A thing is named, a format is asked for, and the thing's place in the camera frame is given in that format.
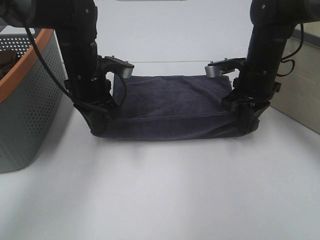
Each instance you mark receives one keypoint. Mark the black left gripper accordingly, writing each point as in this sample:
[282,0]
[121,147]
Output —
[90,90]

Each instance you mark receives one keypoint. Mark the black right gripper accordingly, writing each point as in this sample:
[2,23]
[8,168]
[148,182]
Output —
[254,87]

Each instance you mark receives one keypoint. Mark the dark grey towel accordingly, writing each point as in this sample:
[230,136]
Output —
[176,107]

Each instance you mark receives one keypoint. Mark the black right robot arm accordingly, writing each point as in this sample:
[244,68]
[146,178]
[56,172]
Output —
[273,24]

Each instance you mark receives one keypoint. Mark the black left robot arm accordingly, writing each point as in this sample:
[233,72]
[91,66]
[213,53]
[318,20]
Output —
[75,25]

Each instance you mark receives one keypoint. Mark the brown towel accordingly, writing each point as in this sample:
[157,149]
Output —
[8,59]

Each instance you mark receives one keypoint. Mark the beige basket grey rim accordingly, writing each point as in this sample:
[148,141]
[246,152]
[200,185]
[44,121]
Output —
[299,96]

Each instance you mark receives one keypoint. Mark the grey perforated basket orange rim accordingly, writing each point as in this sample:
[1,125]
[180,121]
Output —
[29,100]

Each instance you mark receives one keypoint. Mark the right wrist camera silver mount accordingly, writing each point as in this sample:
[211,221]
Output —
[228,65]

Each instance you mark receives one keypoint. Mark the wrist camera silver mount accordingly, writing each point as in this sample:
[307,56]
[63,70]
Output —
[123,69]
[228,65]

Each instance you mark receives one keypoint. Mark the left wrist camera silver mount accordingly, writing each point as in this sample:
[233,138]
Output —
[123,69]

